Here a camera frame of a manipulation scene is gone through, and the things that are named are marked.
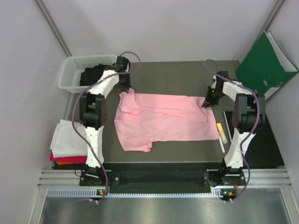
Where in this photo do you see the yellow highlighter pen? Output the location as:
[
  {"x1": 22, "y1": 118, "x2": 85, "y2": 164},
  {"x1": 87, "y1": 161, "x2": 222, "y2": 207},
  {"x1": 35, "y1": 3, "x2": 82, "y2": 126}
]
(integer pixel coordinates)
[{"x1": 216, "y1": 123, "x2": 228, "y2": 144}]

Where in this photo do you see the aluminium frame rail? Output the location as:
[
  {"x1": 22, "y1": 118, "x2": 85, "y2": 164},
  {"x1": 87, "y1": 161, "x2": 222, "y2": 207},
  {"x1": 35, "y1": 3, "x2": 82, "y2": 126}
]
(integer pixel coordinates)
[{"x1": 37, "y1": 168, "x2": 292, "y2": 188}]

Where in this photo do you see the white plastic basket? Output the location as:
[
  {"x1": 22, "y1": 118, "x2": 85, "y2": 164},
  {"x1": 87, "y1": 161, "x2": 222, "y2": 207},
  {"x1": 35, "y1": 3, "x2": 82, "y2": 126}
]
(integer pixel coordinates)
[{"x1": 58, "y1": 54, "x2": 117, "y2": 94}]

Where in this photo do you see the grey slotted cable duct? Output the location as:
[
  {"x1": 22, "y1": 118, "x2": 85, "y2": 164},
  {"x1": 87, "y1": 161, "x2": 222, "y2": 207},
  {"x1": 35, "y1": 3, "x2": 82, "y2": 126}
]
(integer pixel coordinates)
[{"x1": 47, "y1": 188, "x2": 233, "y2": 198}]

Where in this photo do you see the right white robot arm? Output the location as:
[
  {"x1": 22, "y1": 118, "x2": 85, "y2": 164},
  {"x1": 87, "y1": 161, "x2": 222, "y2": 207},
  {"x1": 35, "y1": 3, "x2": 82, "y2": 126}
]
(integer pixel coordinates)
[{"x1": 202, "y1": 71, "x2": 265, "y2": 187}]

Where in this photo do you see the black t shirt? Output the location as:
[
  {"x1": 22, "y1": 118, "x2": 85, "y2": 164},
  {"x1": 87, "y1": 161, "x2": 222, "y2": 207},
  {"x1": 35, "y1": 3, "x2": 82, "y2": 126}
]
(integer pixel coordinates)
[{"x1": 80, "y1": 64, "x2": 106, "y2": 86}]

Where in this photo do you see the orange folded t shirt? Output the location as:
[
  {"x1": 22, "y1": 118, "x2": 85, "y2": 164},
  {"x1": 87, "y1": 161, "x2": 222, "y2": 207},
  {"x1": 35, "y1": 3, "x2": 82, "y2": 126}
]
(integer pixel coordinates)
[{"x1": 56, "y1": 161, "x2": 76, "y2": 166}]

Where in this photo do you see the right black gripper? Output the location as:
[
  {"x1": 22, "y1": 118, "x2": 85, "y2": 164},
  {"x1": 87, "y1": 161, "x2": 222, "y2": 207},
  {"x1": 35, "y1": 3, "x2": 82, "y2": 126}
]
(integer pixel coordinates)
[{"x1": 202, "y1": 86, "x2": 226, "y2": 108}]

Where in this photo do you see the pink t shirt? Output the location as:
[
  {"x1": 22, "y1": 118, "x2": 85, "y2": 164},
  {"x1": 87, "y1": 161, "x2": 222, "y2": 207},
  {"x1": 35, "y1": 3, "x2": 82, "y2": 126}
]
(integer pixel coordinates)
[{"x1": 114, "y1": 89, "x2": 220, "y2": 152}]

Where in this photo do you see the green ring binder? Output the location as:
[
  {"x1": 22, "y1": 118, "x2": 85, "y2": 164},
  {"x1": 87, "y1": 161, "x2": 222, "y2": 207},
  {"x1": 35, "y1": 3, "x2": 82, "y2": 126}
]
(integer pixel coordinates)
[{"x1": 235, "y1": 32, "x2": 299, "y2": 99}]

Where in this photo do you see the white folded t shirt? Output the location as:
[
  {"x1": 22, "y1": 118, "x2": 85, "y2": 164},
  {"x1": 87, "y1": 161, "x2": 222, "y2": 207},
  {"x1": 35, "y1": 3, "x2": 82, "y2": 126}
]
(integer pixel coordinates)
[{"x1": 50, "y1": 119, "x2": 87, "y2": 158}]

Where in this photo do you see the pink white marker pen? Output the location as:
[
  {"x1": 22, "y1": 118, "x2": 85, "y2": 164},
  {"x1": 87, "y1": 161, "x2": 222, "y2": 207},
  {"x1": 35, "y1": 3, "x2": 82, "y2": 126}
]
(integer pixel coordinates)
[{"x1": 218, "y1": 132, "x2": 226, "y2": 154}]

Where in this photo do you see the red folded t shirt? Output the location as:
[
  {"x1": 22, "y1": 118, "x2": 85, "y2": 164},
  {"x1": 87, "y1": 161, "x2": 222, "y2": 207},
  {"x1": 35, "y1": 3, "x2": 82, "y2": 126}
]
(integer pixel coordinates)
[{"x1": 50, "y1": 153, "x2": 87, "y2": 164}]

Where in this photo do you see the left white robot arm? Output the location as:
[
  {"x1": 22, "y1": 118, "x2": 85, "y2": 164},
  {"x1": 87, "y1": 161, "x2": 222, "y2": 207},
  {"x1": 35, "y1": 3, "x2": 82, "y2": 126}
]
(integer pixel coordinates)
[{"x1": 79, "y1": 56, "x2": 131, "y2": 186}]

